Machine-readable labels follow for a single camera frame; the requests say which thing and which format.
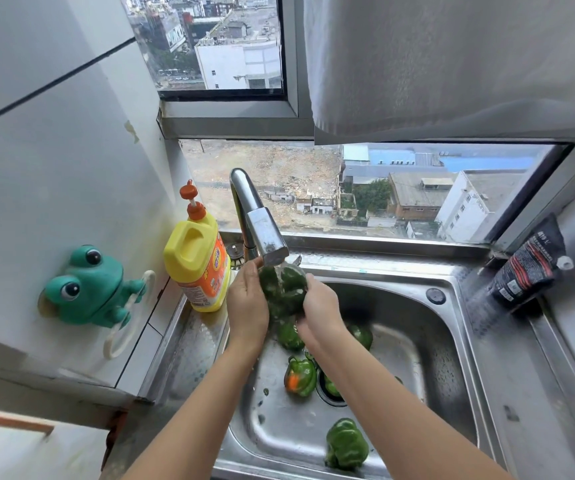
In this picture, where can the person's right hand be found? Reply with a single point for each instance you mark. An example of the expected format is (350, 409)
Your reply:
(321, 309)

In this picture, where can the person's left hand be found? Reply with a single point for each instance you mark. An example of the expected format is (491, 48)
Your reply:
(245, 304)

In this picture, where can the person's right thumb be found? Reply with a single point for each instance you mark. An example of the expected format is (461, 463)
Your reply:
(312, 287)

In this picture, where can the person's left thumb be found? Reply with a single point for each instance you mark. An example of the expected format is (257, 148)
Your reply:
(254, 268)

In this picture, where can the person's right forearm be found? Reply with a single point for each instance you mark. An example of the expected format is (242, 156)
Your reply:
(392, 409)

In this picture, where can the person's left forearm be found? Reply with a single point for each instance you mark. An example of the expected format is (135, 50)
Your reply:
(202, 414)

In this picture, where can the chrome kitchen faucet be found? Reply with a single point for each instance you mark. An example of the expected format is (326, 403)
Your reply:
(259, 222)

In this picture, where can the yellow dish soap bottle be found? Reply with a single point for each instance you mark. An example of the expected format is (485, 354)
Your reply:
(198, 259)

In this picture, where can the green bell pepper orange patch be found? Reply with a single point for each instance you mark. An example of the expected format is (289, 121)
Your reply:
(300, 377)

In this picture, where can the sink drain strainer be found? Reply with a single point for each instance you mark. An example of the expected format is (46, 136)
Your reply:
(328, 389)

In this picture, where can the stainless steel sink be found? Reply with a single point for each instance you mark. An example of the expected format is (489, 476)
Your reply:
(437, 354)

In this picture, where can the large green bell pepper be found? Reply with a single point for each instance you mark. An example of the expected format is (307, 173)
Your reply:
(346, 444)

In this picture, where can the green frog towel holder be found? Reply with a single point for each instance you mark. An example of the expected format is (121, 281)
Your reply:
(90, 289)

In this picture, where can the black spouted refill pouch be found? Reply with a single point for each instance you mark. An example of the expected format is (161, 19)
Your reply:
(525, 267)

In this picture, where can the white curtain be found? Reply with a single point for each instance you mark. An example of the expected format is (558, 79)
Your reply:
(455, 64)

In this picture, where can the aluminium window frame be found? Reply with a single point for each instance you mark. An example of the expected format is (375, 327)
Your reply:
(287, 119)

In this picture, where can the wooden rail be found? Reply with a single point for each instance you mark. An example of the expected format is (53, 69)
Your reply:
(10, 419)

